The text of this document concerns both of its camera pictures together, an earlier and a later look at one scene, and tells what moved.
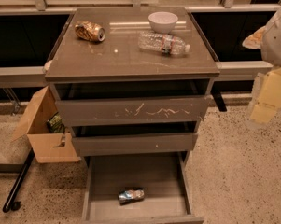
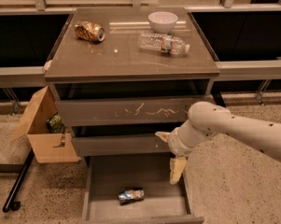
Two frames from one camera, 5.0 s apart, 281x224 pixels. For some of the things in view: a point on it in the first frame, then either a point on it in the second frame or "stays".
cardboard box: (49, 147) stays
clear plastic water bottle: (168, 45) stays
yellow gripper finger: (254, 41) -> (163, 134)
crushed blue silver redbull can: (127, 196) stays
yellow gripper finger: (275, 88) -> (176, 165)
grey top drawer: (119, 111) stays
